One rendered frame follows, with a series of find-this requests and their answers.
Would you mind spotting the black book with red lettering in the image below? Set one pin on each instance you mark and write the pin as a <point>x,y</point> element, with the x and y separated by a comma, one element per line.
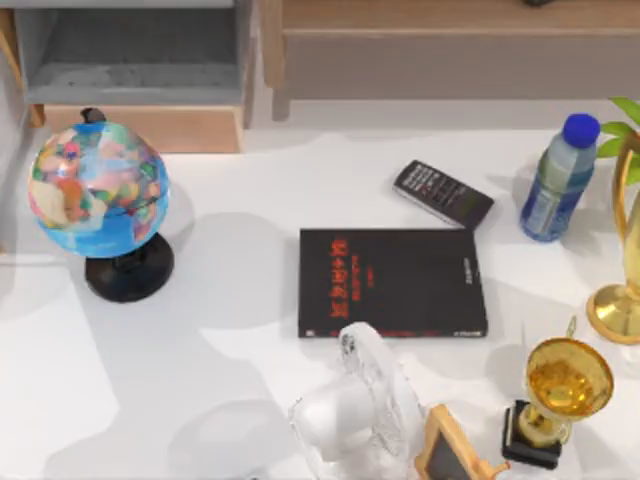
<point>400,280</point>

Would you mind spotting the black remote control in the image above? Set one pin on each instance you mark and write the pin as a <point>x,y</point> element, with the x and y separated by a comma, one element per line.
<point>440,192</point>

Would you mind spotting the white desk fan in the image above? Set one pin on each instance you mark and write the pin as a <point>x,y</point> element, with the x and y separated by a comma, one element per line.
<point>350,415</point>

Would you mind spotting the pale wooden drawer front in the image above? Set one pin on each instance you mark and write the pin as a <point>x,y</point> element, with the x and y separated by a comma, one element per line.
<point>140,127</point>

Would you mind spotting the wooden cupboard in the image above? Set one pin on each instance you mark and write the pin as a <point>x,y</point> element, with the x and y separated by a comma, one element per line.
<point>450,50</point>

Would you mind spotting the colourful globe on black stand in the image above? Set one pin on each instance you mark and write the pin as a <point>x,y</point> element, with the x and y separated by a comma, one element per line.
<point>95,190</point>

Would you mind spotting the clear bottle with blue cap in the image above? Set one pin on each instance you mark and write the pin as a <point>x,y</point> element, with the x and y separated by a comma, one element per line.
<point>557,185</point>

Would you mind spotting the wooden framed blackboard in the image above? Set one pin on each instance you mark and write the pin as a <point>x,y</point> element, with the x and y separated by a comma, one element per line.
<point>445,450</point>

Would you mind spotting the grey cabinet with dark inside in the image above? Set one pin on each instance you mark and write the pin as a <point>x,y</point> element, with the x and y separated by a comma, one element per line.
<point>135,55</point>

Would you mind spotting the gold cup trophy black base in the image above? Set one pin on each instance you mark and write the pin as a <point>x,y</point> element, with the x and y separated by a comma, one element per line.
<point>560,390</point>

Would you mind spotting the tall gold trophy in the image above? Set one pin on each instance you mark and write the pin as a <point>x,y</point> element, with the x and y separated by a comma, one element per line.
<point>622,305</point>

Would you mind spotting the green plant leaves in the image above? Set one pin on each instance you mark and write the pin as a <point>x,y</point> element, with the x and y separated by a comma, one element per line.
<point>617,132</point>

